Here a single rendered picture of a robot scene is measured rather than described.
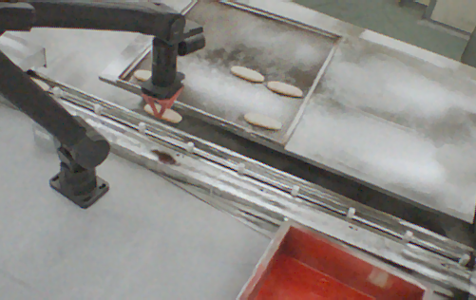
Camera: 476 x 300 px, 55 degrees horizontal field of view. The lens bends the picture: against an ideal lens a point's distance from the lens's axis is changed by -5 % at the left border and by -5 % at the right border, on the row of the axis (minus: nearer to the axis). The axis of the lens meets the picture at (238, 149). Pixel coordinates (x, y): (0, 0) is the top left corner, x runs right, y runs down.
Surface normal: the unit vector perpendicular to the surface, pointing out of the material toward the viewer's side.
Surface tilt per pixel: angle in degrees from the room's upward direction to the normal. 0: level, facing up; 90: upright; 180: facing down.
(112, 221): 0
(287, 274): 0
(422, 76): 10
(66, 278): 0
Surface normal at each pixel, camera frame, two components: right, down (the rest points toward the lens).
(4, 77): 0.67, 0.58
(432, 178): 0.06, -0.62
